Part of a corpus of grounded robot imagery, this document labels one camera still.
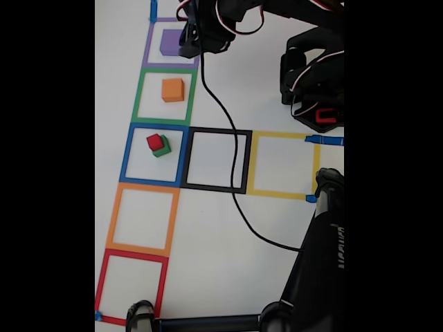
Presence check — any green cube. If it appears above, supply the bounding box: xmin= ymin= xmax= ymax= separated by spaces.
xmin=152 ymin=134 xmax=172 ymax=158

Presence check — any black tripod stand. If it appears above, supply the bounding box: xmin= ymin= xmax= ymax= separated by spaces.
xmin=125 ymin=167 xmax=345 ymax=332

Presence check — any blue square frame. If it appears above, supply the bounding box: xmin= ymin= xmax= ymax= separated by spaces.
xmin=119 ymin=122 xmax=190 ymax=189

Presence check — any purple square frame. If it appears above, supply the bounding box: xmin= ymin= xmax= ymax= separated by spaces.
xmin=141 ymin=17 xmax=202 ymax=69

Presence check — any orange square block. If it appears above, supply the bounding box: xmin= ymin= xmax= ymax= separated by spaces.
xmin=161 ymin=77 xmax=185 ymax=103

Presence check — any long blue tape strip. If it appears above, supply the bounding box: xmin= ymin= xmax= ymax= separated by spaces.
xmin=304 ymin=135 xmax=345 ymax=147

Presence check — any small red cube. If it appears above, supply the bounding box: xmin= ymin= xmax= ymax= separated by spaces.
xmin=146 ymin=133 xmax=163 ymax=151

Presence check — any black camera cable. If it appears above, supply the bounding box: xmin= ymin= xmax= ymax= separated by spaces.
xmin=195 ymin=0 xmax=305 ymax=252

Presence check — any black square frame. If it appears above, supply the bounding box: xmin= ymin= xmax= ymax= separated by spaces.
xmin=180 ymin=127 xmax=253 ymax=194

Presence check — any yellow square frame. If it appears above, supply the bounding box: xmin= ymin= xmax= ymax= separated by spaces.
xmin=246 ymin=130 xmax=321 ymax=201

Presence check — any purple square block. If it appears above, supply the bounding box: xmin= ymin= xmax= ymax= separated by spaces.
xmin=160 ymin=29 xmax=190 ymax=56

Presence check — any green square frame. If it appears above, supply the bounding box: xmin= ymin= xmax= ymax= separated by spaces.
xmin=131 ymin=67 xmax=198 ymax=126

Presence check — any red white servo wire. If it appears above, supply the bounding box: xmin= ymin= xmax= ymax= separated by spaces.
xmin=290 ymin=50 xmax=345 ymax=118
xmin=176 ymin=0 xmax=266 ymax=35

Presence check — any orange square frame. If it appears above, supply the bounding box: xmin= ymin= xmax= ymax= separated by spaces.
xmin=105 ymin=182 xmax=181 ymax=259

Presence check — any red square frame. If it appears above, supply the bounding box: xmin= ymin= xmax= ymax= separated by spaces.
xmin=95 ymin=248 xmax=170 ymax=327

